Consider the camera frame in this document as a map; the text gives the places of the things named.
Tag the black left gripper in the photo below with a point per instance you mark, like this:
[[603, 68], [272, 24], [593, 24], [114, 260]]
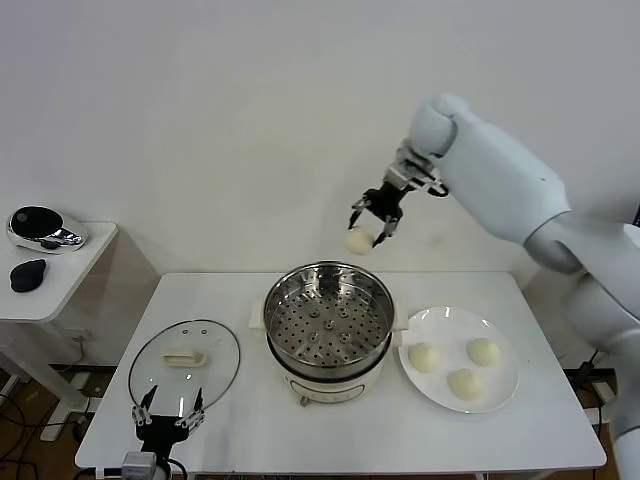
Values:
[[162, 430]]

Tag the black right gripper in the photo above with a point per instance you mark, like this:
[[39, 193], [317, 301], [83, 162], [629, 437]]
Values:
[[386, 202]]

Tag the white steamed baozi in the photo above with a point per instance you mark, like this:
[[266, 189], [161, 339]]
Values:
[[466, 385], [358, 241], [483, 351], [424, 357]]

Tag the glass pot lid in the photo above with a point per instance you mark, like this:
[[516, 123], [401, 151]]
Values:
[[200, 340]]

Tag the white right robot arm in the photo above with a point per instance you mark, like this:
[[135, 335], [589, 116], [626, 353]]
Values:
[[500, 165]]

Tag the steel steamer basket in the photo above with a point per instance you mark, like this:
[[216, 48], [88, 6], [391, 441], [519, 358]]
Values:
[[325, 330]]

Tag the white round plate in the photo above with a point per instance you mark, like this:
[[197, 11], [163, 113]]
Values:
[[450, 325]]

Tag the cream electric pot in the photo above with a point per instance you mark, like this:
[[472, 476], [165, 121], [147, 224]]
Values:
[[330, 387]]

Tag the white side table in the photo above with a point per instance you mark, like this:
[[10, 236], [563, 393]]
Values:
[[75, 280]]

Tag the black rounded object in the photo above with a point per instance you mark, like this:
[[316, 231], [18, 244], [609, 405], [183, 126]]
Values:
[[27, 276]]

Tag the chrome and black device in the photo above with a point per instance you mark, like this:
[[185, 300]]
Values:
[[35, 220]]

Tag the white desk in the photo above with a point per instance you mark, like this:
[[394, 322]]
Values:
[[605, 395]]

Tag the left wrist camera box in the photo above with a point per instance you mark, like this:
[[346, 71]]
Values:
[[140, 467]]

